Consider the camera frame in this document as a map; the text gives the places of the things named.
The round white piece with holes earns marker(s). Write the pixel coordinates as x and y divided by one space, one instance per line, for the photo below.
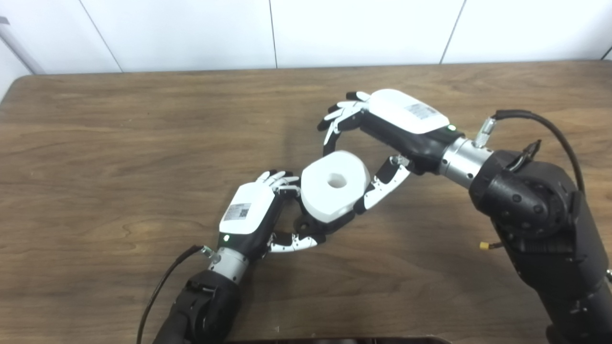
320 193

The small yellow connector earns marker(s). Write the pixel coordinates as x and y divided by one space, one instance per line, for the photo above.
485 246

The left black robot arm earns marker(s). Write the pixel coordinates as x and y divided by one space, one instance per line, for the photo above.
205 306

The black flanged holder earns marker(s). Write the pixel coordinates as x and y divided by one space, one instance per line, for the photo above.
313 227

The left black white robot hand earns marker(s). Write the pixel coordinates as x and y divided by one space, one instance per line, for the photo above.
246 210

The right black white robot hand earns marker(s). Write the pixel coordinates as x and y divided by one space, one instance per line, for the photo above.
406 117

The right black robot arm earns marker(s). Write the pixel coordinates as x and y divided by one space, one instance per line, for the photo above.
540 215

